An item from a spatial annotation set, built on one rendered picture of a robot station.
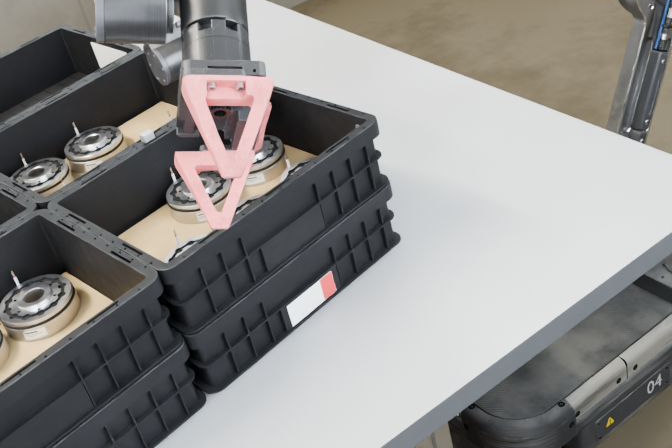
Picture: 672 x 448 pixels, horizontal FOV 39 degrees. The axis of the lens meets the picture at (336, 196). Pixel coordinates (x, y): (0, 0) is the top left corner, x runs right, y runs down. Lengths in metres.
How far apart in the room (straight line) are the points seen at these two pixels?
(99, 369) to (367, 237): 0.46
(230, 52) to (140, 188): 0.71
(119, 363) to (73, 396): 0.07
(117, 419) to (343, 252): 0.40
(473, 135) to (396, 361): 0.57
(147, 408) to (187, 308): 0.14
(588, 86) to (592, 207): 1.78
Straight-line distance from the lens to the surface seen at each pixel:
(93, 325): 1.12
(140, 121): 1.75
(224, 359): 1.29
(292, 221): 1.27
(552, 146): 1.65
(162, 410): 1.26
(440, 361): 1.26
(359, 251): 1.40
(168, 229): 1.42
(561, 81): 3.30
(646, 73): 1.84
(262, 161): 1.45
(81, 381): 1.15
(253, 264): 1.26
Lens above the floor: 1.58
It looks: 33 degrees down
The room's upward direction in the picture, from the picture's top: 14 degrees counter-clockwise
